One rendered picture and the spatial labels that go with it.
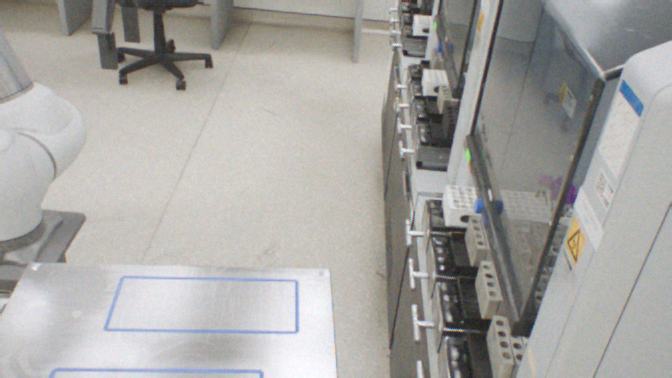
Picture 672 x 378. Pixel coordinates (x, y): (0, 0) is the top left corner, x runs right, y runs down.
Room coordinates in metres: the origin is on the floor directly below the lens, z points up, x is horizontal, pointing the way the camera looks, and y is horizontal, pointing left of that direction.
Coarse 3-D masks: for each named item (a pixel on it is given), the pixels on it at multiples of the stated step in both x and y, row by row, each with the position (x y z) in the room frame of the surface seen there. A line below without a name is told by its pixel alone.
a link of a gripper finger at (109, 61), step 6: (114, 36) 1.09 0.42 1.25; (114, 42) 1.08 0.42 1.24; (114, 48) 1.08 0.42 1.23; (102, 54) 1.08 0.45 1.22; (108, 54) 1.08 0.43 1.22; (114, 54) 1.08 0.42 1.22; (102, 60) 1.08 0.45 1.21; (108, 60) 1.08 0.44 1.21; (114, 60) 1.08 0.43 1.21; (102, 66) 1.08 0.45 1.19; (108, 66) 1.08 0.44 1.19; (114, 66) 1.08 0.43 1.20
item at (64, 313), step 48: (48, 288) 0.88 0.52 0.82; (96, 288) 0.90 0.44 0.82; (144, 288) 0.91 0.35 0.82; (192, 288) 0.92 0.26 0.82; (240, 288) 0.93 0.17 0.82; (288, 288) 0.95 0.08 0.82; (0, 336) 0.76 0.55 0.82; (48, 336) 0.77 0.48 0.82; (96, 336) 0.78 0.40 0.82; (144, 336) 0.79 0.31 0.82; (192, 336) 0.80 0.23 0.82; (240, 336) 0.81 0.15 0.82; (288, 336) 0.82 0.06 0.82
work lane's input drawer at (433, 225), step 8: (432, 200) 1.31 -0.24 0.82; (440, 200) 1.32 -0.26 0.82; (424, 208) 1.32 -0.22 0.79; (432, 208) 1.28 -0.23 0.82; (440, 208) 1.27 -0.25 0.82; (424, 216) 1.30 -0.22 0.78; (432, 216) 1.24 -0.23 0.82; (440, 216) 1.25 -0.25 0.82; (408, 224) 1.29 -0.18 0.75; (424, 224) 1.28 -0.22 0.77; (432, 224) 1.22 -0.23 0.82; (440, 224) 1.22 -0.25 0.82; (408, 232) 1.26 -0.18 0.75; (416, 232) 1.26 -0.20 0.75; (424, 232) 1.26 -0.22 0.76; (432, 232) 1.20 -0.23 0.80; (440, 232) 1.20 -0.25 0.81; (448, 232) 1.21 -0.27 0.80; (464, 232) 1.21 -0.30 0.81; (408, 240) 1.23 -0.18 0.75; (424, 240) 1.24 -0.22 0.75; (424, 248) 1.22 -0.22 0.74
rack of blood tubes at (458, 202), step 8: (448, 192) 1.28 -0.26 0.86; (456, 192) 1.29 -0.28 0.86; (464, 192) 1.29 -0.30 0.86; (472, 192) 1.29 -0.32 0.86; (448, 200) 1.25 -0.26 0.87; (456, 200) 1.25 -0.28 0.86; (464, 200) 1.25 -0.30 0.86; (472, 200) 1.26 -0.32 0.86; (448, 208) 1.22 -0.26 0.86; (456, 208) 1.22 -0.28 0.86; (464, 208) 1.23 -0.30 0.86; (472, 208) 1.24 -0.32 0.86; (448, 216) 1.22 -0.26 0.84; (456, 216) 1.21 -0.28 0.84; (464, 216) 1.27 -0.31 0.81; (480, 216) 1.28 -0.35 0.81; (448, 224) 1.21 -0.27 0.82; (456, 224) 1.21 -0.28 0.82; (464, 224) 1.21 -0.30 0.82; (568, 224) 1.22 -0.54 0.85
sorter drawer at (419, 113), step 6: (420, 102) 1.86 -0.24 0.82; (414, 108) 1.84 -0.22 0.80; (420, 108) 1.82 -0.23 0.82; (426, 108) 1.85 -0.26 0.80; (414, 114) 1.80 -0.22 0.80; (420, 114) 1.78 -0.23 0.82; (426, 114) 1.81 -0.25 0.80; (414, 120) 1.77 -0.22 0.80; (420, 120) 1.76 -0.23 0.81; (426, 120) 1.76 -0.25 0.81; (402, 126) 1.81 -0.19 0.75; (408, 126) 1.81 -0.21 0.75; (414, 126) 1.75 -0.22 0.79; (414, 132) 1.75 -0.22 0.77
